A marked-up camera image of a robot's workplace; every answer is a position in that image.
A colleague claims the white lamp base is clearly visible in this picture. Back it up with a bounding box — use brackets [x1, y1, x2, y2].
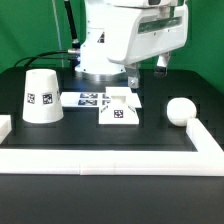
[99, 87, 141, 125]

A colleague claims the white marker plate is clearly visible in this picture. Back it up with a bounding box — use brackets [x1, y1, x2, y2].
[61, 92, 111, 107]

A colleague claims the white U-shaped fence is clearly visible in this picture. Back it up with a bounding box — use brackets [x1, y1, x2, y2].
[0, 118, 224, 176]

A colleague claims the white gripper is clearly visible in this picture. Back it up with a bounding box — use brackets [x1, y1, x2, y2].
[107, 4, 188, 89]

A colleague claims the grey thin cable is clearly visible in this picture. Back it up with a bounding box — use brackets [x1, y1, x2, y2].
[52, 0, 66, 69]

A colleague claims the white lamp bulb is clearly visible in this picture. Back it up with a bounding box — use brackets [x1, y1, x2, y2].
[167, 97, 197, 127]

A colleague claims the white lamp shade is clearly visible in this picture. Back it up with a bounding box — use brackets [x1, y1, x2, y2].
[22, 69, 63, 124]

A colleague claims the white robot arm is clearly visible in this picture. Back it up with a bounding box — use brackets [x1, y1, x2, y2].
[75, 0, 188, 88]

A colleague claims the black cable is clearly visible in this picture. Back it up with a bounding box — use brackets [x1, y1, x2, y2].
[13, 0, 81, 68]

